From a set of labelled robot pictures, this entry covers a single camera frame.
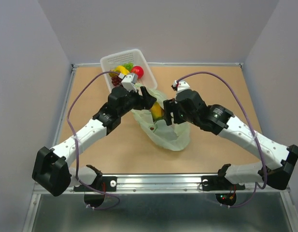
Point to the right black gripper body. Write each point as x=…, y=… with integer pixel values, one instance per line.
x=179, y=116

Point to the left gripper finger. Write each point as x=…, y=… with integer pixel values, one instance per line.
x=145, y=94
x=146, y=102

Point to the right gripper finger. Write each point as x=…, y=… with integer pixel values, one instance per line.
x=168, y=104
x=168, y=119

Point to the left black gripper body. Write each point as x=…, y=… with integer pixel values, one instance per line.
x=134, y=102

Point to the yellow mango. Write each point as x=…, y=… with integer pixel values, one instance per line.
x=157, y=112

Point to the light green plastic bag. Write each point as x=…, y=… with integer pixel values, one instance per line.
x=175, y=137

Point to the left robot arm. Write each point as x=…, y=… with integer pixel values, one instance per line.
x=52, y=165

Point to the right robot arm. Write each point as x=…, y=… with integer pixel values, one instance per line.
x=276, y=163

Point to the small yellow-brown fruit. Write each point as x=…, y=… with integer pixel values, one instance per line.
x=112, y=74

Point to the dark red grape bunch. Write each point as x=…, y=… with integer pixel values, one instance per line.
x=116, y=81

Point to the red apple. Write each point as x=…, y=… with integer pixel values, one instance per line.
x=138, y=70

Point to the yellow banana bunch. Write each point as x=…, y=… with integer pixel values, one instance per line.
x=122, y=69

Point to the green grape bunch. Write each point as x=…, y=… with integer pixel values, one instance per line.
x=128, y=66

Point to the white perforated plastic basket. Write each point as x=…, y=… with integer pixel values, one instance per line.
x=134, y=56

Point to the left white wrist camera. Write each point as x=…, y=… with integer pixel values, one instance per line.
x=129, y=81

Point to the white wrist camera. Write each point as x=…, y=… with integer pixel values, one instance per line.
x=129, y=81
x=179, y=86

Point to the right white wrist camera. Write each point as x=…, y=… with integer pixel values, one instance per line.
x=179, y=86

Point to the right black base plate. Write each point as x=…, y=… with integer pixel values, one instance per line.
x=214, y=182

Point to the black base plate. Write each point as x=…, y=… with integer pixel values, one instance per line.
x=214, y=182
x=101, y=183

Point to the aluminium mounting rail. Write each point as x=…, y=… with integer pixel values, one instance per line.
x=159, y=183

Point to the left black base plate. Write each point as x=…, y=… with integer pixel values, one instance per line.
x=101, y=183

